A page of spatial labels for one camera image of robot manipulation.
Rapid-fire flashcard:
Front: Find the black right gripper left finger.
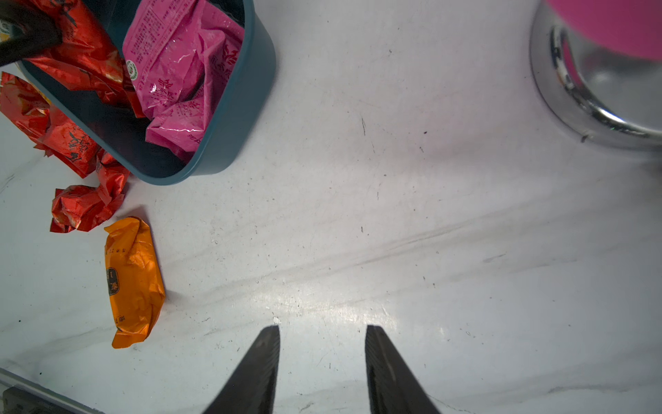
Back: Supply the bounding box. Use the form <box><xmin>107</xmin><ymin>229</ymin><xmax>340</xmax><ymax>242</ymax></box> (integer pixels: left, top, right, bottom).
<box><xmin>203</xmin><ymin>325</ymin><xmax>280</xmax><ymax>414</ymax></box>

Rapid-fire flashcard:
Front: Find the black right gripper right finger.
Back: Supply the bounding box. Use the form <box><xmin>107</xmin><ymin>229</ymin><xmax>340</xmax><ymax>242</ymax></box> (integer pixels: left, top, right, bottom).
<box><xmin>365</xmin><ymin>325</ymin><xmax>441</xmax><ymax>414</ymax></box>

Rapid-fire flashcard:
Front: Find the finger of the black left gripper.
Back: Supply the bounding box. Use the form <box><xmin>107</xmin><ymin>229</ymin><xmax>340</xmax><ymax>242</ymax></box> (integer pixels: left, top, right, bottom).
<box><xmin>1</xmin><ymin>2</ymin><xmax>62</xmax><ymax>67</ymax></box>

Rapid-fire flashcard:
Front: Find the red tea bag front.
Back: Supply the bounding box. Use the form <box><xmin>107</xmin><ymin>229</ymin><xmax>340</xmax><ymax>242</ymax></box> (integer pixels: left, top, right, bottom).
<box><xmin>20</xmin><ymin>0</ymin><xmax>145</xmax><ymax>118</ymax></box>

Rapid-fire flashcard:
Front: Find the red tea bag pile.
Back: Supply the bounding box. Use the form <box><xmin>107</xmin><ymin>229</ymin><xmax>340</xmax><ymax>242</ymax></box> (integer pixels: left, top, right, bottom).
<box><xmin>1</xmin><ymin>72</ymin><xmax>100</xmax><ymax>179</ymax></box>
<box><xmin>50</xmin><ymin>150</ymin><xmax>130</xmax><ymax>234</ymax></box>

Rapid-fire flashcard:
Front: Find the pink tea bag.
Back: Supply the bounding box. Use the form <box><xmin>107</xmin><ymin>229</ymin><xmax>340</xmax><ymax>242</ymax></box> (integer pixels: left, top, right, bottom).
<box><xmin>141</xmin><ymin>60</ymin><xmax>234</xmax><ymax>162</ymax></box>
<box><xmin>121</xmin><ymin>0</ymin><xmax>247</xmax><ymax>120</ymax></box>

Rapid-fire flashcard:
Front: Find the orange tea bag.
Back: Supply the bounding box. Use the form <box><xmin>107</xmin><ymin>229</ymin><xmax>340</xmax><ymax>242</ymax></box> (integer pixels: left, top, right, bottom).
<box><xmin>104</xmin><ymin>217</ymin><xmax>167</xmax><ymax>349</ymax></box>

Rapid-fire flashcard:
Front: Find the pink tea bag front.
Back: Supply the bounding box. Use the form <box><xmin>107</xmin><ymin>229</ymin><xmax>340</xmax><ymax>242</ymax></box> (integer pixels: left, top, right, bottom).
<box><xmin>141</xmin><ymin>60</ymin><xmax>234</xmax><ymax>162</ymax></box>

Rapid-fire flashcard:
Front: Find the teal plastic storage box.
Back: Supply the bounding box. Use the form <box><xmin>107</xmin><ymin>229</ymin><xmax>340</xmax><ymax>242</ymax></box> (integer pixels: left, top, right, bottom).
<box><xmin>17</xmin><ymin>0</ymin><xmax>277</xmax><ymax>186</ymax></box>

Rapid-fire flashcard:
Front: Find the chrome glass holder stand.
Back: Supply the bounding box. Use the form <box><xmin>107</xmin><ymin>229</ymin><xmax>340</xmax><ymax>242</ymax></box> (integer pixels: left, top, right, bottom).
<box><xmin>529</xmin><ymin>2</ymin><xmax>661</xmax><ymax>155</ymax></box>

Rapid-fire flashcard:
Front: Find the pink plastic goblet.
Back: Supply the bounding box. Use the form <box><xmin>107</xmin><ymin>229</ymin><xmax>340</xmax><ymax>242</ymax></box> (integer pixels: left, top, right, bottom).
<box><xmin>548</xmin><ymin>0</ymin><xmax>661</xmax><ymax>60</ymax></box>

